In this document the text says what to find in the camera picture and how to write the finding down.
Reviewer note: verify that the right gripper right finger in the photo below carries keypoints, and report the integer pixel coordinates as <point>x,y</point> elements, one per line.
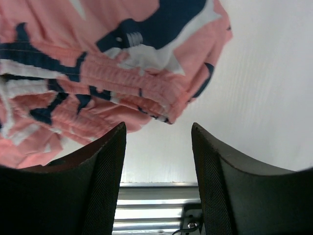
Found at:
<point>244,196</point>

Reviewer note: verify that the aluminium mounting rail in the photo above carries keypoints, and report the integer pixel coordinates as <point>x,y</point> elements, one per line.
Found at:
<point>158,209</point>

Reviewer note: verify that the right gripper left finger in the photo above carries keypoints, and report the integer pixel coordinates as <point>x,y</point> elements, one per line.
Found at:
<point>74,195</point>

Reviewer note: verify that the pink shark print shorts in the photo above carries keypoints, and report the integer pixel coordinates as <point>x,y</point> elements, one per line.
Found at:
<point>74,69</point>

